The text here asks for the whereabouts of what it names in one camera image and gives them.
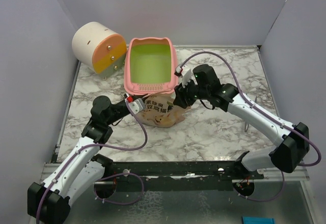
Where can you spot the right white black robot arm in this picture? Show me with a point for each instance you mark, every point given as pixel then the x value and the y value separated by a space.
pixel 288 148

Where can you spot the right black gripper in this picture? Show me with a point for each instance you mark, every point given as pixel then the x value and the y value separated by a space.
pixel 181 98

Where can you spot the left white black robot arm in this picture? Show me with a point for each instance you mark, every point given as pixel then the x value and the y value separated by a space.
pixel 51 200

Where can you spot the beige cat litter bag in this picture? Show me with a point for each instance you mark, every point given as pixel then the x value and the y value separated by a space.
pixel 161 112

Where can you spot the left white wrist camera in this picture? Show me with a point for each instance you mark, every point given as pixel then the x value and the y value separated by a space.
pixel 135 106

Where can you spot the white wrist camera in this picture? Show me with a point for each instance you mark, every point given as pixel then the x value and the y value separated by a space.
pixel 184 72
pixel 135 106

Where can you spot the pink green litter box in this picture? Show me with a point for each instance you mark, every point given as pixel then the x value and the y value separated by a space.
pixel 150 65

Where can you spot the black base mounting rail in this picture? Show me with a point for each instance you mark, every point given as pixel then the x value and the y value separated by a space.
pixel 173 176

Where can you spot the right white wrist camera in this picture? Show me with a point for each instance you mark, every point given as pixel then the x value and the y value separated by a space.
pixel 184 72

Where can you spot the clear plastic litter scoop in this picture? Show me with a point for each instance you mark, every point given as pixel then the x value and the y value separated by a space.
pixel 246 124

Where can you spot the cream orange cylindrical container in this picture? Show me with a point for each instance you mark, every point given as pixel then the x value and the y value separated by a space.
pixel 100 48

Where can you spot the blue object at bottom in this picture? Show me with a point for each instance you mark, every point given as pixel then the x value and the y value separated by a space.
pixel 257 220

